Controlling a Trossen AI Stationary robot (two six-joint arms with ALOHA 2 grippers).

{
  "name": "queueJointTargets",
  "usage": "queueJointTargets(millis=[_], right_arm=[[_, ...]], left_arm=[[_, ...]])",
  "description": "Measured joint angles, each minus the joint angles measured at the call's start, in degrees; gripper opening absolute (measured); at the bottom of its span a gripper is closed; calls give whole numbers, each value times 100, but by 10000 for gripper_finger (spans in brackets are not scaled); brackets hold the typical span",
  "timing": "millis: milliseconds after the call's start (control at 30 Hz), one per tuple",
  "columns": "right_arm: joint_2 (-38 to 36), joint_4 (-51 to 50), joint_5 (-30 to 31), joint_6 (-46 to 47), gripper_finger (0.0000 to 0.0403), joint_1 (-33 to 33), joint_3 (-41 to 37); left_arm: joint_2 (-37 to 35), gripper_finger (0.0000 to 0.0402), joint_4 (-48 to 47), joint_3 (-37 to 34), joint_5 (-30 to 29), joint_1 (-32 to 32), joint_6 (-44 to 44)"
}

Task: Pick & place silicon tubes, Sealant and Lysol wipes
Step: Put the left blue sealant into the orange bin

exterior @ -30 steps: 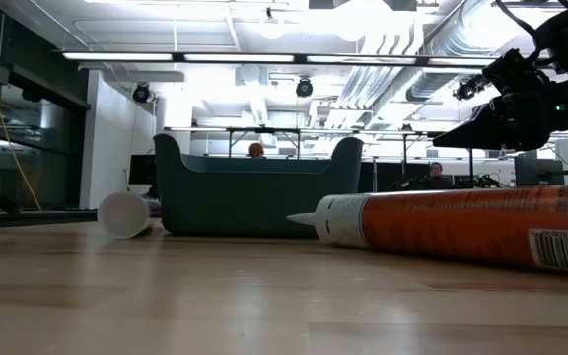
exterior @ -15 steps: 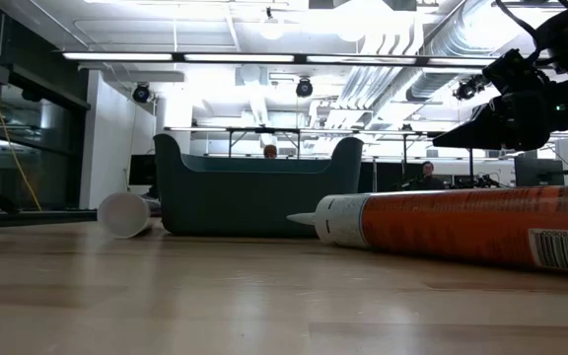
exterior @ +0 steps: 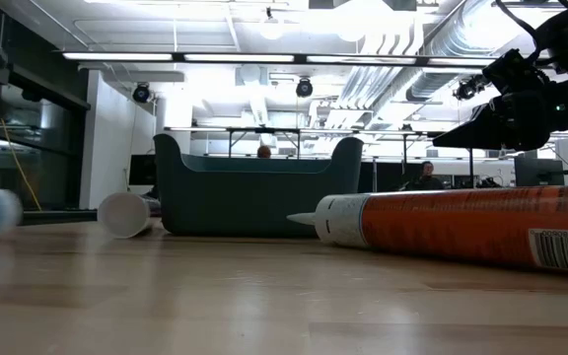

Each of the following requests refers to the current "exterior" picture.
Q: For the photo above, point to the long ceiling light bar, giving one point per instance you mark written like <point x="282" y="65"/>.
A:
<point x="116" y="56"/>

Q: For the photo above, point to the black computer monitor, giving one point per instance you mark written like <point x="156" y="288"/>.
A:
<point x="538" y="172"/>
<point x="142" y="170"/>

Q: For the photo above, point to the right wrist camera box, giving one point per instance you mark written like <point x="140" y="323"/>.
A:
<point x="508" y="71"/>

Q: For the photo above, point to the black aluminium table frame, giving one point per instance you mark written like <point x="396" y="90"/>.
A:
<point x="57" y="217"/>

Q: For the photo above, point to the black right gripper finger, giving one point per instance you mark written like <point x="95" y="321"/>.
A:
<point x="476" y="133"/>

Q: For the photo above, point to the teal plastic bin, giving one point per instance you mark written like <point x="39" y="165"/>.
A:
<point x="239" y="202"/>

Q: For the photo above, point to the black ceiling spotlight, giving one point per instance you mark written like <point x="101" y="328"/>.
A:
<point x="141" y="93"/>
<point x="467" y="89"/>
<point x="304" y="88"/>

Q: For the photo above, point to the person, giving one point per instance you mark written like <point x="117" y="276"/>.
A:
<point x="426" y="180"/>
<point x="263" y="152"/>

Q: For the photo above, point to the silver ventilation duct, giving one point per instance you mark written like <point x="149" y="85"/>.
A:
<point x="442" y="59"/>

